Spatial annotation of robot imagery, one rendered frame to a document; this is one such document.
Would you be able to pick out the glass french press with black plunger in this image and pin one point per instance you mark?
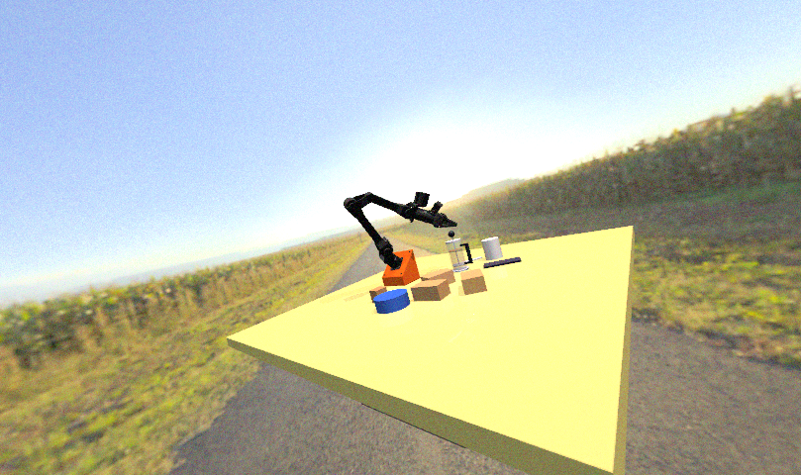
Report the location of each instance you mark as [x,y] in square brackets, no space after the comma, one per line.
[456,253]

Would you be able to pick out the dark grey flat rectangular mat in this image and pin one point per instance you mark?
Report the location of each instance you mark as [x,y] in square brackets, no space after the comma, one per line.
[502,262]

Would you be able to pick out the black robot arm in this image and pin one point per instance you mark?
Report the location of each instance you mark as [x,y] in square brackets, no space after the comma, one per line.
[355,204]

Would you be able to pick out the grey cylinder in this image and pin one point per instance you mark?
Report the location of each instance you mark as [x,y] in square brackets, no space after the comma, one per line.
[492,248]

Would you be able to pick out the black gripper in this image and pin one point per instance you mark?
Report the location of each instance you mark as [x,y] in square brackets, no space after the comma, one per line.
[439,219]

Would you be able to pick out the blue short cylinder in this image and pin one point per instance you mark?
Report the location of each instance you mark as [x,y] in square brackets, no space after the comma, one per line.
[391,301]

